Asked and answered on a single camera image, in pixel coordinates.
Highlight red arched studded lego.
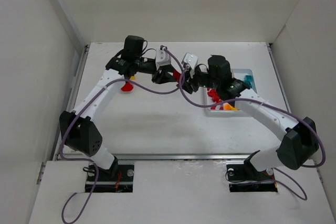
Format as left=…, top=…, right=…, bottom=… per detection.
left=173, top=70, right=183, bottom=82

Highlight red rounded lego assembly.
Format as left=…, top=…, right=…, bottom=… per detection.
left=121, top=82, right=134, bottom=92

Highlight teal 2x4 lego brick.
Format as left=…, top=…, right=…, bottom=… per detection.
left=244, top=75, right=253, bottom=83

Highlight teal rounded printed lego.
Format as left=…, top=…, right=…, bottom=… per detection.
left=246, top=82, right=253, bottom=89

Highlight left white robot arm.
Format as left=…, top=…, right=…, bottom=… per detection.
left=59, top=35, right=175, bottom=174

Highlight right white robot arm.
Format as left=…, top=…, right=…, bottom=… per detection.
left=182, top=53, right=320, bottom=172

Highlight red legos in tray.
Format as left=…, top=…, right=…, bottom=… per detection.
left=207, top=88, right=224, bottom=110

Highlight white sorting tray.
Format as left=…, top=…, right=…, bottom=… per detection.
left=203, top=68, right=259, bottom=117

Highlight yellow rounded lego piece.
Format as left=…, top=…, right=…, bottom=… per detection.
left=224, top=103, right=238, bottom=111

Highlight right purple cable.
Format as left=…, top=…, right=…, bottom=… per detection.
left=177, top=65, right=326, bottom=201

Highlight purple cable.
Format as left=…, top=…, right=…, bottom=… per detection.
left=59, top=45, right=187, bottom=224
left=177, top=65, right=326, bottom=201

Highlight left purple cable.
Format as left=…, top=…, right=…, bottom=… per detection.
left=59, top=45, right=187, bottom=224

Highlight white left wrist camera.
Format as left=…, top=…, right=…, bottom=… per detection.
left=154, top=48, right=171, bottom=69

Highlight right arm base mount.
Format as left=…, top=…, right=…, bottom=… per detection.
left=225, top=161, right=278, bottom=193

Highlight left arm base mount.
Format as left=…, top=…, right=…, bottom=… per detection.
left=82, top=163, right=134, bottom=193

